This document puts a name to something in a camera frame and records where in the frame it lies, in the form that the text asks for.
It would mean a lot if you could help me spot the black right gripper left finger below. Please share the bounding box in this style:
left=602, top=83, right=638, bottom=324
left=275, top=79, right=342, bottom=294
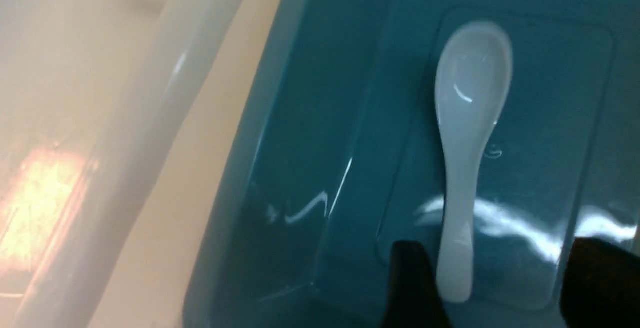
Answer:
left=381, top=240, right=452, bottom=327

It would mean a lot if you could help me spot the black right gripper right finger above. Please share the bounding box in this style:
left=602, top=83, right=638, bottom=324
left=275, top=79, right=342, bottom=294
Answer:
left=560, top=237, right=640, bottom=327

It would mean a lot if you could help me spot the white ceramic spoon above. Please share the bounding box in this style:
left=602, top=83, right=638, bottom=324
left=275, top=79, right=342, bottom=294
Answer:
left=434, top=21, right=514, bottom=303

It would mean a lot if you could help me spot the teal plastic bin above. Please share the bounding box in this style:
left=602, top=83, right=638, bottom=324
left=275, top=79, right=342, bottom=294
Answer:
left=181, top=0, right=639, bottom=327

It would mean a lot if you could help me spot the large white plastic tub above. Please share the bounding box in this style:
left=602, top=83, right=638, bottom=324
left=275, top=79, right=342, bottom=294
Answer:
left=1, top=0, right=243, bottom=327

